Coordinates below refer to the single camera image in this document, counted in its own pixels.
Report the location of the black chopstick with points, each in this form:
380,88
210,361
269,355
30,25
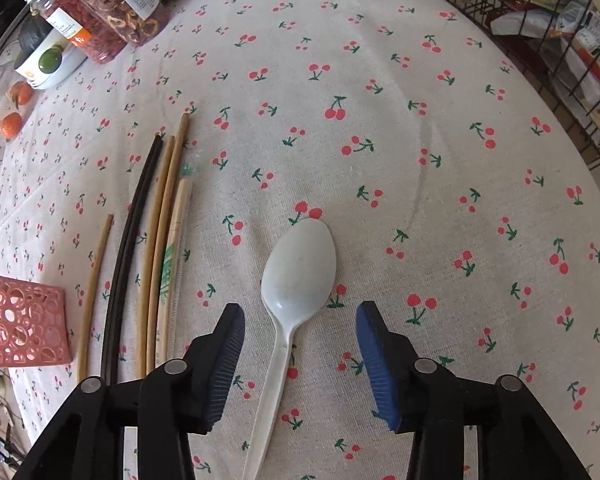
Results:
117,260
125,260

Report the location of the clear jar of red berries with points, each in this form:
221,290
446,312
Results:
87,30

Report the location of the white plastic spoon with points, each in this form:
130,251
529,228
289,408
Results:
300,265

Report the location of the clear jar of dried fruit slices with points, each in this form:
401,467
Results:
125,15

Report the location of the cherry print tablecloth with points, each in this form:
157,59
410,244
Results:
380,160

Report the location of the short pale wooden chopstick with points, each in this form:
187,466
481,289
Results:
94,300

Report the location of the pink perforated utensil basket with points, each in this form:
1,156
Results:
55,300

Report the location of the tangerine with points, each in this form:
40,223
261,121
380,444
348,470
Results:
21,94
11,126

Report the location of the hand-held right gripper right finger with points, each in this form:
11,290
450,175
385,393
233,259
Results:
375,360

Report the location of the pile of snack packets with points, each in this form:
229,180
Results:
580,35

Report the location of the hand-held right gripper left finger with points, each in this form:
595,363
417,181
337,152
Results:
225,360

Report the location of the disposable chopstick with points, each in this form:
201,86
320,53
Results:
180,220

